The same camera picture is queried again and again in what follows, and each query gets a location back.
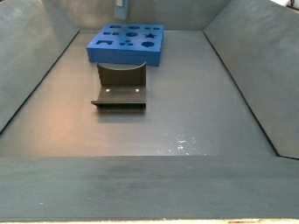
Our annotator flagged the light blue rectangular block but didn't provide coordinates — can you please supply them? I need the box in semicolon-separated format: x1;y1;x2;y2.
115;0;128;19

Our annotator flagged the blue shape sorting board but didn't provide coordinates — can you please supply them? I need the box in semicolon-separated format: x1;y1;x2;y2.
87;23;164;66

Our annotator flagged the dark curved holder stand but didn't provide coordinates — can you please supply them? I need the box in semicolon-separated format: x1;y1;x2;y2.
91;64;146;107

